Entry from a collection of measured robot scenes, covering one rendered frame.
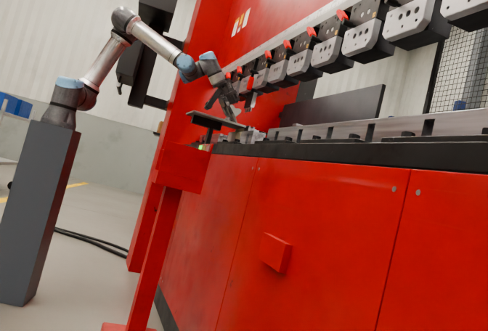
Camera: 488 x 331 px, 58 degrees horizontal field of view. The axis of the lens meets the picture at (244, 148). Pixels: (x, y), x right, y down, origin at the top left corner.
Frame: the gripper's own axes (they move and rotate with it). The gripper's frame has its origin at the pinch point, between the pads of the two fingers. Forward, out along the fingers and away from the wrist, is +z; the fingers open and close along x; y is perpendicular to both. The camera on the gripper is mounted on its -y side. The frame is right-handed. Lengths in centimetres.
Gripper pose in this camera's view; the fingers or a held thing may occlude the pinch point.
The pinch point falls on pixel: (232, 122)
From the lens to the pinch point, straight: 214.3
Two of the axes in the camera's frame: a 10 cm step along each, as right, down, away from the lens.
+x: -3.2, 0.0, 9.5
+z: 4.1, 9.0, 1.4
